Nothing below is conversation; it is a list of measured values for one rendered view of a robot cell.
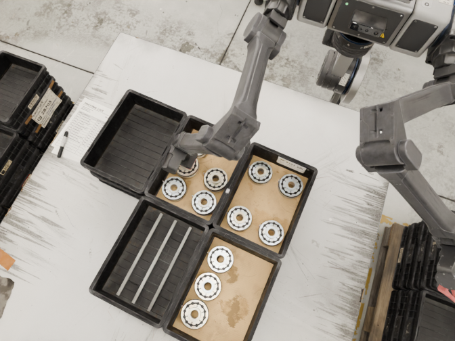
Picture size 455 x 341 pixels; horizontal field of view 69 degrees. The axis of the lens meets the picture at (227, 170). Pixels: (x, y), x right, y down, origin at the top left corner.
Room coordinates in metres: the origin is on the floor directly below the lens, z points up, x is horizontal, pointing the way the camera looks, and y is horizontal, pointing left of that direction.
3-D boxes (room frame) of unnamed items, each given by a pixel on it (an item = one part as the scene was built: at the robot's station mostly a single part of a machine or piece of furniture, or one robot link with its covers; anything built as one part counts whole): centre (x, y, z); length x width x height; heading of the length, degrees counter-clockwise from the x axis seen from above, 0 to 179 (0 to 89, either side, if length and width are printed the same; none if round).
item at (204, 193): (0.34, 0.09, 0.86); 0.10 x 0.10 x 0.01
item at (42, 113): (0.99, 1.12, 0.41); 0.31 x 0.02 x 0.16; 161
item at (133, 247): (0.10, 0.27, 0.87); 0.40 x 0.30 x 0.11; 158
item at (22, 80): (1.02, 1.27, 0.37); 0.40 x 0.30 x 0.45; 161
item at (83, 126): (0.71, 0.71, 0.70); 0.33 x 0.23 x 0.01; 161
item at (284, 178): (0.43, -0.27, 0.86); 0.10 x 0.10 x 0.01
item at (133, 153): (0.58, 0.39, 0.87); 0.40 x 0.30 x 0.11; 158
